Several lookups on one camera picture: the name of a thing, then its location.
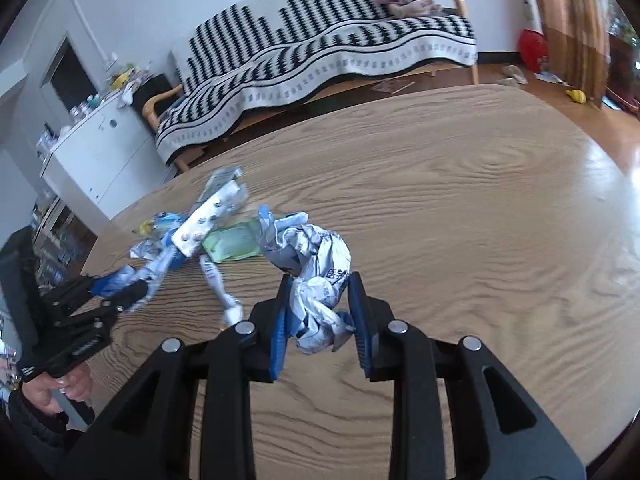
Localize striped black white sofa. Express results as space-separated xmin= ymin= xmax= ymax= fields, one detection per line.
xmin=155 ymin=0 xmax=478 ymax=163

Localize white tube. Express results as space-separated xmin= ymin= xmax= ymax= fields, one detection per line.
xmin=199 ymin=255 xmax=244 ymax=331

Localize person's left hand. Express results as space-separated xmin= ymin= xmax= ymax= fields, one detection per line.
xmin=21 ymin=362 xmax=93 ymax=418

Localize person's left forearm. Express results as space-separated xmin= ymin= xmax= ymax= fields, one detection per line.
xmin=0 ymin=385 xmax=96 ymax=480

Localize dark doorway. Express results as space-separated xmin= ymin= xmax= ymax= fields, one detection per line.
xmin=42 ymin=37 xmax=98 ymax=113

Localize silver blister pack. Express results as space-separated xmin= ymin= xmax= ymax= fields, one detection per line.
xmin=172 ymin=180 xmax=248 ymax=261

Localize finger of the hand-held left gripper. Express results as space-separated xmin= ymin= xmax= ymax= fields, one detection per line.
xmin=40 ymin=274 xmax=108 ymax=307
xmin=52 ymin=281 xmax=151 ymax=329

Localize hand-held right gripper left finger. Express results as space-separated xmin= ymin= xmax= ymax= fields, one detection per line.
xmin=65 ymin=274 xmax=296 ymax=480

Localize blue white printed paper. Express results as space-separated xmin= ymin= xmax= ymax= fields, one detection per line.
xmin=257 ymin=205 xmax=357 ymax=356

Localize white low table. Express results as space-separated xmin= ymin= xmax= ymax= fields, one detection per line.
xmin=30 ymin=195 xmax=96 ymax=281

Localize black side table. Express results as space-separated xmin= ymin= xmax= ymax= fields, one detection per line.
xmin=132 ymin=74 xmax=173 ymax=133

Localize white cabinet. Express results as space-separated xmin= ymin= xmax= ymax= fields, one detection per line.
xmin=39 ymin=102 xmax=168 ymax=221

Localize blue white wrapper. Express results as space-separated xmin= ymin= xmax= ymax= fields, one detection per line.
xmin=100 ymin=212 xmax=201 ymax=311

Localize beige plush toy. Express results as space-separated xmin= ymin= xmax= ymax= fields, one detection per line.
xmin=387 ymin=0 xmax=443 ymax=18

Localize wooden frame sofa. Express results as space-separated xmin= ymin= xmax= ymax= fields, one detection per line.
xmin=142 ymin=0 xmax=481 ymax=173

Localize brown curtain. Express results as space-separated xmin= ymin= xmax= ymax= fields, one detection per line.
xmin=525 ymin=0 xmax=613 ymax=106

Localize red bag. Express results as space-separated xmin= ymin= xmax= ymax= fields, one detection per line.
xmin=517 ymin=29 xmax=551 ymax=72

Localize cardboard scraps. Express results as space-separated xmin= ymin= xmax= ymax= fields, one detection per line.
xmin=372 ymin=79 xmax=416 ymax=95

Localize dark red cabinet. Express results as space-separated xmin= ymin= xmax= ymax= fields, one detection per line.
xmin=605 ymin=35 xmax=640 ymax=111

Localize grey green packet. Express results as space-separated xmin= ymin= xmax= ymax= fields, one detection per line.
xmin=202 ymin=166 xmax=244 ymax=202

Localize flat light green packet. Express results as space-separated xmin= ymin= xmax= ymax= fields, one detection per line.
xmin=202 ymin=220 xmax=262 ymax=263

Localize group of small bottles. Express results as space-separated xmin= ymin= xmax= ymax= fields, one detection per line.
xmin=37 ymin=91 xmax=110 ymax=153

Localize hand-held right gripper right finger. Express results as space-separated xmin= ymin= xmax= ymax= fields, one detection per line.
xmin=347 ymin=271 xmax=588 ymax=480

